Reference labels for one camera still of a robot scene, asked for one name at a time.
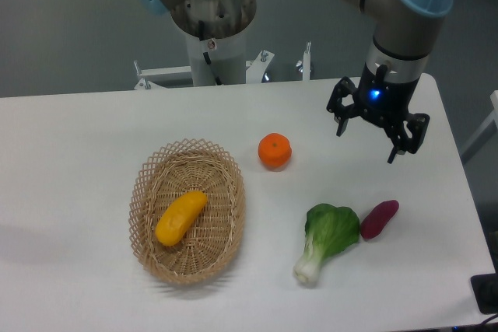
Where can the black device at table edge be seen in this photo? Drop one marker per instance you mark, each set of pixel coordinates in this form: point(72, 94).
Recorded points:
point(484, 287)

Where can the yellow mango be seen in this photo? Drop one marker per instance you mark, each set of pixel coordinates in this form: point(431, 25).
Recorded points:
point(179, 216)

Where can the orange tangerine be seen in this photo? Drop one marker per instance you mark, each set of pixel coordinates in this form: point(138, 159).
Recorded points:
point(274, 150)

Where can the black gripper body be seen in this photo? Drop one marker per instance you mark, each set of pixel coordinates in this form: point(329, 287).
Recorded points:
point(383, 103)

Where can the white frame at right edge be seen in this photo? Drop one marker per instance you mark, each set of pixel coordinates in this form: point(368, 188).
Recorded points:
point(482, 134)

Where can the purple sweet potato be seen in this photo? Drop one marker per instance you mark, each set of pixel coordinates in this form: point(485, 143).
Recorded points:
point(375, 222)

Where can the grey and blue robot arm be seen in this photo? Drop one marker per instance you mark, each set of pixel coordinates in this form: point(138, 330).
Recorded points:
point(402, 42)

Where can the woven wicker basket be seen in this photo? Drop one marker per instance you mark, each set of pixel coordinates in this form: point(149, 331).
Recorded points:
point(213, 239)

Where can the white metal base frame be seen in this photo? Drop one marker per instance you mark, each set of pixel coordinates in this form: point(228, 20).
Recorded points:
point(256, 71)

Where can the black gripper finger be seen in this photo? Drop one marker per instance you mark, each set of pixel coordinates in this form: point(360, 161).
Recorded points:
point(407, 135)
point(342, 113)

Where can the green bok choy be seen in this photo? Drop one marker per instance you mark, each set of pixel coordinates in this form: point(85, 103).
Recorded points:
point(329, 230)

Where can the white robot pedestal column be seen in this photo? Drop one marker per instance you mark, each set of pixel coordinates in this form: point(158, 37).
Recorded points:
point(217, 61)

